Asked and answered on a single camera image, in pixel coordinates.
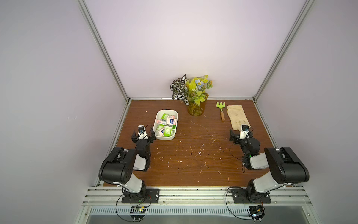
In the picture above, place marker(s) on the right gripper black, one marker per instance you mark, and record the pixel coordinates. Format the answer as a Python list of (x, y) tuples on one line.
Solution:
[(238, 138)]

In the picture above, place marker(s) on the white storage box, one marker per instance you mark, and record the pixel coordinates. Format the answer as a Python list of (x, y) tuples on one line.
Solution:
[(160, 124)]

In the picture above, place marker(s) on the pink tissue pack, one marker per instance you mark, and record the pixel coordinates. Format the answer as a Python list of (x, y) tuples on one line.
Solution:
[(171, 121)]

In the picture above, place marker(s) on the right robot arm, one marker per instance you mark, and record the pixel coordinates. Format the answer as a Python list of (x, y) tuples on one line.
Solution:
[(285, 168)]

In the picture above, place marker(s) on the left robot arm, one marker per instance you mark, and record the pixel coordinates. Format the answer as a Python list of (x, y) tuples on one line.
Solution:
[(117, 168)]

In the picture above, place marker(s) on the green tissue pack in box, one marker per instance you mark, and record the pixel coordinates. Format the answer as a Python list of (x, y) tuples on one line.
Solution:
[(168, 131)]

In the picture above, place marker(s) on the beige garden glove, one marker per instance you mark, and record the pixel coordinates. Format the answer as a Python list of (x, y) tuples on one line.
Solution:
[(237, 117)]

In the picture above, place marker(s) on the green tissue pack upper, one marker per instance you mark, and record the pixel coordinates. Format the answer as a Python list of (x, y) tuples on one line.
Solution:
[(164, 116)]

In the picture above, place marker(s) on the green hand rake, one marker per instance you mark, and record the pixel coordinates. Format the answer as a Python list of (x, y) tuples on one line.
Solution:
[(221, 105)]

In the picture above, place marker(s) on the amber vase with plants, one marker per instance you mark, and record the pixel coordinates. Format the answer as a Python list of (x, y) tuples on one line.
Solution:
[(192, 92)]

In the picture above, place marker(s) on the right controller board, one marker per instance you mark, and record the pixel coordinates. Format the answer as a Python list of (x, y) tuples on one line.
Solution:
[(257, 212)]

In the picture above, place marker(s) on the controller board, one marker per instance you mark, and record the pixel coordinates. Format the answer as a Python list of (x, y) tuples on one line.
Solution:
[(257, 212), (137, 213)]

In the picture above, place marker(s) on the left controller board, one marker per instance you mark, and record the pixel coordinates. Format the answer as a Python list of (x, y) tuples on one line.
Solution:
[(137, 213)]

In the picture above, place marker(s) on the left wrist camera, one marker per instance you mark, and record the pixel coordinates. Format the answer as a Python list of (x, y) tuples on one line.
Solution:
[(142, 132)]

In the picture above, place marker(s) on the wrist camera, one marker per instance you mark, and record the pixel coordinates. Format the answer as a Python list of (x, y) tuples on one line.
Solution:
[(244, 133), (142, 132)]

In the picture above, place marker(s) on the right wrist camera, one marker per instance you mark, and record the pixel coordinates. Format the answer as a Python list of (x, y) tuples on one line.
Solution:
[(244, 133)]

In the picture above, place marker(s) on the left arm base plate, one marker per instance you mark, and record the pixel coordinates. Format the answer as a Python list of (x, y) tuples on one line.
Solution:
[(148, 196)]

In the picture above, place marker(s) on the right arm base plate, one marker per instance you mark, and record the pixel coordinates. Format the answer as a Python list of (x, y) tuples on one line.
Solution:
[(244, 196)]

